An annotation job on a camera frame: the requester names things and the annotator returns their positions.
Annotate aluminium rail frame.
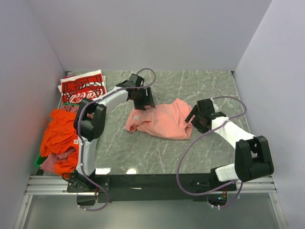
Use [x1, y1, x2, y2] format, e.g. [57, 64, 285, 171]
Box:
[14, 173, 288, 229]

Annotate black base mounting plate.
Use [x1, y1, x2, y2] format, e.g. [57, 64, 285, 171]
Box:
[67, 173, 237, 206]

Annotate folded red coca-cola t-shirt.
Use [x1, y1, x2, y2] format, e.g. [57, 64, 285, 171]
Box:
[58, 69, 107, 104]

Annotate orange t-shirt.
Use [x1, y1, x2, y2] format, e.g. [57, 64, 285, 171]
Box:
[40, 108, 81, 176]

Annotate pink t-shirt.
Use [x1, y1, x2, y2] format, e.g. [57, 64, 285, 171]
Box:
[125, 98, 193, 140]

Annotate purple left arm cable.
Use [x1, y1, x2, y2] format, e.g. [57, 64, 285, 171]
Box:
[77, 68, 157, 212]

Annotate mauve t-shirt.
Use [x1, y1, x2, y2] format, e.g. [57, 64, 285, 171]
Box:
[40, 104, 81, 173]

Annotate green plastic bin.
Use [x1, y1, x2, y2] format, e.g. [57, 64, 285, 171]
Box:
[34, 100, 78, 168]

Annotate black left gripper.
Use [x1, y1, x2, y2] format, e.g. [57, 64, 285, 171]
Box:
[133, 87, 155, 111]

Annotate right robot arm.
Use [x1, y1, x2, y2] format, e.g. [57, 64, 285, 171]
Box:
[185, 98, 274, 190]

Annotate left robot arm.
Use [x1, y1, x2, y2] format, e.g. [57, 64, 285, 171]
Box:
[72, 72, 155, 192]

